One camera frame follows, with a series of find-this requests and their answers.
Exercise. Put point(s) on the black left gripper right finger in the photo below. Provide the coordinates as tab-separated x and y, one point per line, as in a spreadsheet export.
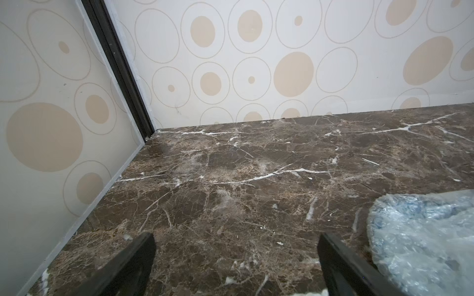
346	274

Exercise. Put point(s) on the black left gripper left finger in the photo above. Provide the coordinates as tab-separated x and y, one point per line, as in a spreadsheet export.
127	274

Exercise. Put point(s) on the black frame post back left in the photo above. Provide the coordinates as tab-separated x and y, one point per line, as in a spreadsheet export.
108	37

